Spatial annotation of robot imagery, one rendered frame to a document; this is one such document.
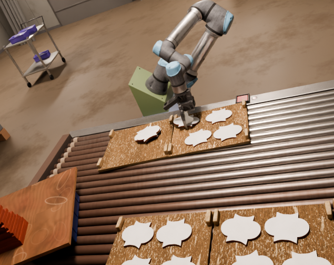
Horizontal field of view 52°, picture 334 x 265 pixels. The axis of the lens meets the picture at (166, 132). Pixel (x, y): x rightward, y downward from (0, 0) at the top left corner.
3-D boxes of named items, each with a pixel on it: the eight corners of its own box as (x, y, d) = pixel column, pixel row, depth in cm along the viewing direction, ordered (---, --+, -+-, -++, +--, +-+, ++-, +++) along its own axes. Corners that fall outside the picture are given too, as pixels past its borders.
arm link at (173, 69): (182, 59, 170) (174, 67, 164) (188, 78, 176) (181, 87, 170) (169, 60, 174) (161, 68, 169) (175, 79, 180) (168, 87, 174)
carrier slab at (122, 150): (113, 133, 212) (112, 132, 211) (175, 119, 200) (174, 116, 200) (99, 172, 185) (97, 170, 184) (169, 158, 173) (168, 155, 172)
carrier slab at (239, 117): (176, 119, 200) (175, 116, 199) (246, 103, 187) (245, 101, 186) (169, 158, 172) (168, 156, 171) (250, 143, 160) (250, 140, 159)
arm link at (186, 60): (179, 46, 179) (170, 56, 172) (196, 58, 179) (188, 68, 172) (174, 57, 185) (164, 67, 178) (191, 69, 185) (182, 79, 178)
